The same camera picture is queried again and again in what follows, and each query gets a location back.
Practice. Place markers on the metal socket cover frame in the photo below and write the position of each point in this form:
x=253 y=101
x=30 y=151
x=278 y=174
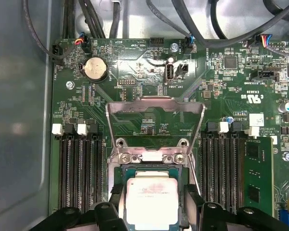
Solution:
x=159 y=104

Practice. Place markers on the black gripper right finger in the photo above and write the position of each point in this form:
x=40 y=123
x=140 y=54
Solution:
x=212 y=216

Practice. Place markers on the silver coin battery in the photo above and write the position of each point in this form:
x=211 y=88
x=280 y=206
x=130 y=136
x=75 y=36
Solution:
x=95 y=68

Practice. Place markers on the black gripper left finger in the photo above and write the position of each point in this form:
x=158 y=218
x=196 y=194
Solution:
x=108 y=216

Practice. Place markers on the green motherboard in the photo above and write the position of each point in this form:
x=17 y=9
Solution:
x=207 y=115

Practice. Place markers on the silver CPU chip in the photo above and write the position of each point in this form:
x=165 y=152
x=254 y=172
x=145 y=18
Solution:
x=151 y=204

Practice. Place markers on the RAM slot white clips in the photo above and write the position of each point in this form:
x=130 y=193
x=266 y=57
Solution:
x=239 y=173
x=63 y=173
x=84 y=173
x=217 y=173

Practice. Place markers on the black open PC case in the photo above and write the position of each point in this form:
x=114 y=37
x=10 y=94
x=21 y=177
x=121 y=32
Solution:
x=14 y=96

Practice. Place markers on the green RAM stick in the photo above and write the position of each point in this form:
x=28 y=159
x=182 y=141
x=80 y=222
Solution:
x=257 y=173

